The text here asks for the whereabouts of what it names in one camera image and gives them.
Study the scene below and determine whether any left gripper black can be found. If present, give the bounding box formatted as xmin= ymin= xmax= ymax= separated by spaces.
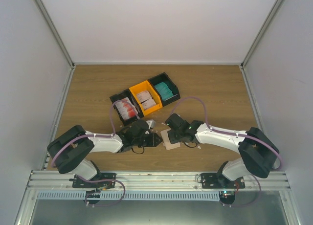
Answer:
xmin=134 ymin=133 xmax=163 ymax=147

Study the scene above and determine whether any beige card holder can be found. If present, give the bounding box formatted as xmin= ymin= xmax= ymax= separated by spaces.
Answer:
xmin=160 ymin=129 xmax=180 ymax=150

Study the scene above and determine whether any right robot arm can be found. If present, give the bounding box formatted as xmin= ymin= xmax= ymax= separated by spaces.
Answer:
xmin=165 ymin=113 xmax=279 ymax=188

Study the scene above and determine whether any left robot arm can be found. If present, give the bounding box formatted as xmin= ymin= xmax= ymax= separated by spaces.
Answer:
xmin=47 ymin=119 xmax=162 ymax=188

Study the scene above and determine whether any white pink card stack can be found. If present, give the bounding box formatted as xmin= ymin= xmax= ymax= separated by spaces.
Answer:
xmin=136 ymin=90 xmax=156 ymax=110

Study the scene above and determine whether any red white card stack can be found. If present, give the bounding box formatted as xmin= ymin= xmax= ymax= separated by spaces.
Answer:
xmin=115 ymin=97 xmax=138 ymax=121

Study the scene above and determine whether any orange bin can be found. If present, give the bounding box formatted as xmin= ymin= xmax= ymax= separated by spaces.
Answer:
xmin=129 ymin=80 xmax=163 ymax=116

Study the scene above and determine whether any black bin left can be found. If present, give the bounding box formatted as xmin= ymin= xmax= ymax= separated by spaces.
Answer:
xmin=110 ymin=89 xmax=144 ymax=126

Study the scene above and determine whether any black bin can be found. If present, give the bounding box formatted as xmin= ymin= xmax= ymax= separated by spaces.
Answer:
xmin=110 ymin=89 xmax=144 ymax=126
xmin=148 ymin=72 xmax=180 ymax=107

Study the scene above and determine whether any black bin right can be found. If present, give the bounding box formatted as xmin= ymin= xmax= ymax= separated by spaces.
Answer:
xmin=148 ymin=72 xmax=180 ymax=107

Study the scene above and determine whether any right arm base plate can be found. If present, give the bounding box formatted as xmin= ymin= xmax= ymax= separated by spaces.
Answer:
xmin=196 ymin=173 xmax=246 ymax=189

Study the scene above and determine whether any grey slotted cable duct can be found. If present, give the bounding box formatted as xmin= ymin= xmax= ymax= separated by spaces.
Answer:
xmin=37 ymin=190 xmax=220 ymax=202

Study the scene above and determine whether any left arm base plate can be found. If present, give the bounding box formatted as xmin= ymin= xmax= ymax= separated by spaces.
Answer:
xmin=69 ymin=172 xmax=116 ymax=189

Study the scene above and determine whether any aluminium rail frame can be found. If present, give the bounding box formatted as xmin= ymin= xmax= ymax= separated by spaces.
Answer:
xmin=15 ymin=65 xmax=301 ymax=225

